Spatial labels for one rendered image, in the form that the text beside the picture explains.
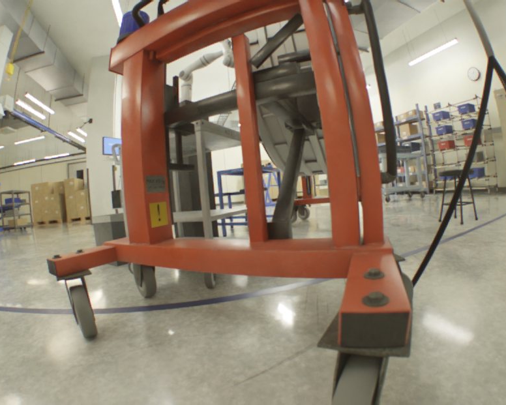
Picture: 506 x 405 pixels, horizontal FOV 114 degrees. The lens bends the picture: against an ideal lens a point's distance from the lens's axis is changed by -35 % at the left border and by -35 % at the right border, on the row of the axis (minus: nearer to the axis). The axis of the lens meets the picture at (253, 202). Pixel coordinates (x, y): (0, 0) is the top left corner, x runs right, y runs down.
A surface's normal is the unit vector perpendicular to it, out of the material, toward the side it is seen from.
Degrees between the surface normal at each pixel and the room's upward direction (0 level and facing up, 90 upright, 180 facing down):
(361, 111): 90
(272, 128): 134
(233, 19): 90
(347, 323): 90
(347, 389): 32
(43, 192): 90
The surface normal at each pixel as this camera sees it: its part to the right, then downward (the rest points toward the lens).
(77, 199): 0.25, 0.01
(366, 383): -0.29, -0.89
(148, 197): 0.91, -0.07
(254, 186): -0.42, 0.07
